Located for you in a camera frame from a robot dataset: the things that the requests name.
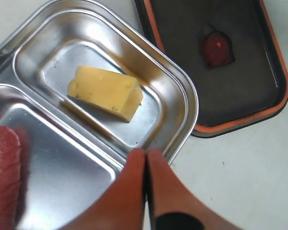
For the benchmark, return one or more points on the yellow toy cheese wedge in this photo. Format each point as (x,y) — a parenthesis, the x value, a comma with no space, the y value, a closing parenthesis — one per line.
(116,93)

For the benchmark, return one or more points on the stainless steel lunch box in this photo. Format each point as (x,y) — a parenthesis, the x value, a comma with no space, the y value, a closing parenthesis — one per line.
(74,151)

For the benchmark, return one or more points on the red toy sausage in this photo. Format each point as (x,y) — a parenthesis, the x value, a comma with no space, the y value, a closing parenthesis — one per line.
(10,179)

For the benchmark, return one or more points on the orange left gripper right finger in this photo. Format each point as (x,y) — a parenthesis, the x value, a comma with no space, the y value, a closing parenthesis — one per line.
(171,205)

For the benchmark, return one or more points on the dark transparent lunch box lid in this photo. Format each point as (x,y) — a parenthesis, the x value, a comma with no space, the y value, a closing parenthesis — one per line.
(229,50)

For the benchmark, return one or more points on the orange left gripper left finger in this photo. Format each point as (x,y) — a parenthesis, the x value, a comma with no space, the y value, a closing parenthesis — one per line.
(121,207)

